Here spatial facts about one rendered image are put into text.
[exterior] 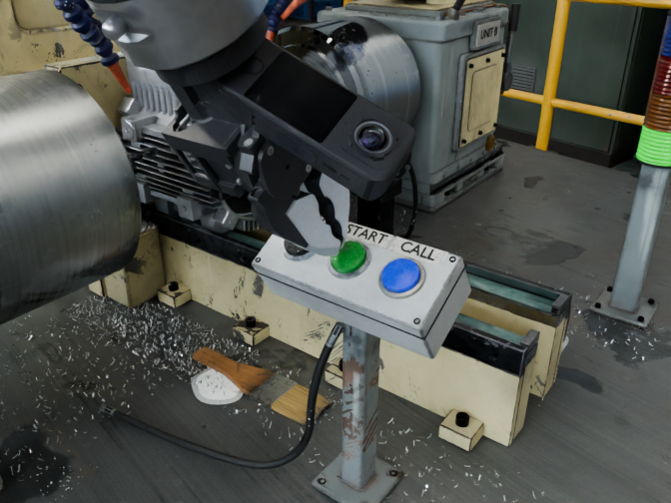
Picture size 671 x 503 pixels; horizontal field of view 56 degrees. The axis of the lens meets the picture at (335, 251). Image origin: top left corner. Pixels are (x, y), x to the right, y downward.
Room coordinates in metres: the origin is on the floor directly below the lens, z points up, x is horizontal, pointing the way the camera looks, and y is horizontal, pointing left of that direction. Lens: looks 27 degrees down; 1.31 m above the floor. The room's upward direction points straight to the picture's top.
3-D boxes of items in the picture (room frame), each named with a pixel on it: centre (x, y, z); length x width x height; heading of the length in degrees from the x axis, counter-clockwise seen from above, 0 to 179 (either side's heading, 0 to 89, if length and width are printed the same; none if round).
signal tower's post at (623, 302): (0.80, -0.43, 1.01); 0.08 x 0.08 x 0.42; 53
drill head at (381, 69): (1.15, -0.02, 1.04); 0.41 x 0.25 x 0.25; 143
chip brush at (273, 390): (0.63, 0.10, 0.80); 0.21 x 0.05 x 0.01; 54
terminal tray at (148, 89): (0.91, 0.21, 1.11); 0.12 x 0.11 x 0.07; 53
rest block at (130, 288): (0.84, 0.31, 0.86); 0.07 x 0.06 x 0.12; 143
